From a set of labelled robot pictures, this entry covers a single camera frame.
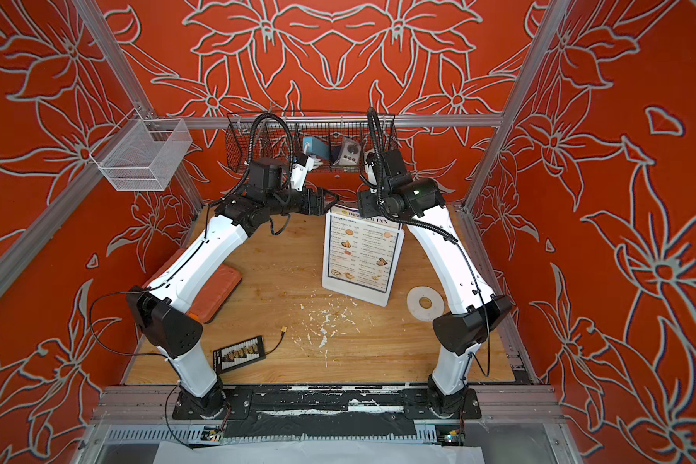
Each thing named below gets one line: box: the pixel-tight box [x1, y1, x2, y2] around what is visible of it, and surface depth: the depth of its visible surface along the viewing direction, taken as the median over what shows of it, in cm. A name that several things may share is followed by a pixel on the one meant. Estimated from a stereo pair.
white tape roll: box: [406, 285, 445, 322], surface depth 92 cm
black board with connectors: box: [212, 335, 266, 375], surface depth 82 cm
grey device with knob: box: [336, 137, 362, 167], surface depth 93 cm
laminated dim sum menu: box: [327, 205, 402, 293], surface depth 83 cm
